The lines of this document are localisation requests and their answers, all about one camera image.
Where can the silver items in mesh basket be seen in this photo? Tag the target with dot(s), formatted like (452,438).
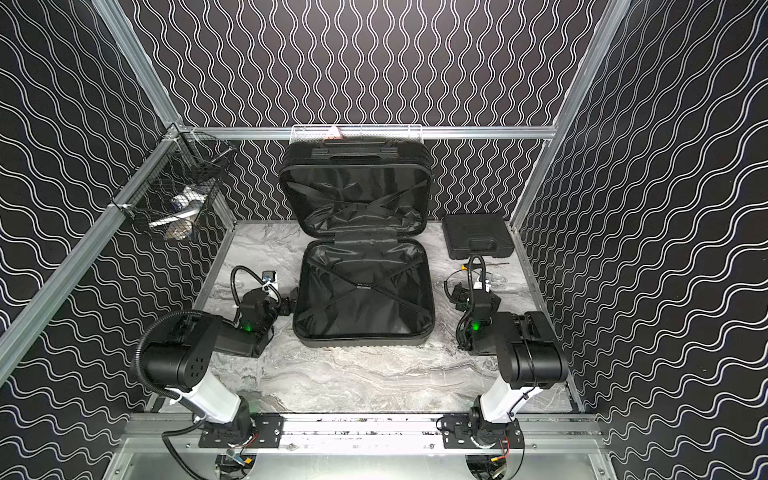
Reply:
(185,207)

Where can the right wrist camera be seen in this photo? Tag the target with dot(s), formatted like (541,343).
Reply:
(479,280)

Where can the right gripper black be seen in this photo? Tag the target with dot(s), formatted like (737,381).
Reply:
(460,292)

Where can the yellow black screwdriver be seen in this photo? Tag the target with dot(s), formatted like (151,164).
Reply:
(478,265)

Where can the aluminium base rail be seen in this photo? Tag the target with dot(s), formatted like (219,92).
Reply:
(403,434)

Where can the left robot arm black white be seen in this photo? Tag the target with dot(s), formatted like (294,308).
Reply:
(172,360)

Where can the black plastic tool case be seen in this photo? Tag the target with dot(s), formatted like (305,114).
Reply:
(483,234)

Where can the pink triangle card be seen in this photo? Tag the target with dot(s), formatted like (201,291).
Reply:
(333,133)

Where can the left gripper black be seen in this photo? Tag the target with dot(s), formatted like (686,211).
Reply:
(283,300)

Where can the black hard-shell suitcase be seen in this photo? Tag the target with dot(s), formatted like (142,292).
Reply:
(365,278)

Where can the clear wall basket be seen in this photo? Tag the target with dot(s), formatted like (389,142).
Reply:
(395,132)

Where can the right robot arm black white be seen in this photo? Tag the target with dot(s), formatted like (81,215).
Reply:
(529,361)

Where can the black wire mesh basket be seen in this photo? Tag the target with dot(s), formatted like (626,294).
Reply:
(196,160)

